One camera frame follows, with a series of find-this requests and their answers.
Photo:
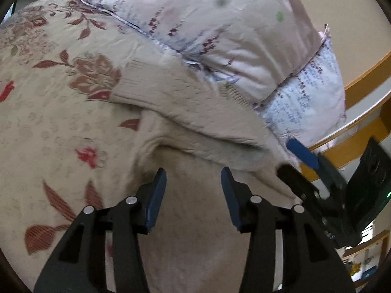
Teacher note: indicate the floral bedspread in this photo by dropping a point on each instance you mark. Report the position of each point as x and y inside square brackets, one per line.
[45, 128]

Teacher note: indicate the wooden shelf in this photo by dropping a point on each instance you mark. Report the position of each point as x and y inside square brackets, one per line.
[363, 259]

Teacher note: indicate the lavender print pillow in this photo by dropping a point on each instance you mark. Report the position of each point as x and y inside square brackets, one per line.
[308, 97]

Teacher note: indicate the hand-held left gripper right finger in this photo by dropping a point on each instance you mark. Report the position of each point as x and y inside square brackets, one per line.
[230, 198]

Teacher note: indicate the pink floral pillow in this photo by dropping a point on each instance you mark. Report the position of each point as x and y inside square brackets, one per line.
[213, 21]

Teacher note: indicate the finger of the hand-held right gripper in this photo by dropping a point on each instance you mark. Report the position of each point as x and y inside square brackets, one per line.
[302, 154]
[296, 181]

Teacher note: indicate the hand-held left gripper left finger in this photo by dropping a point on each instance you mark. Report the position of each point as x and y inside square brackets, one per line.
[155, 201]

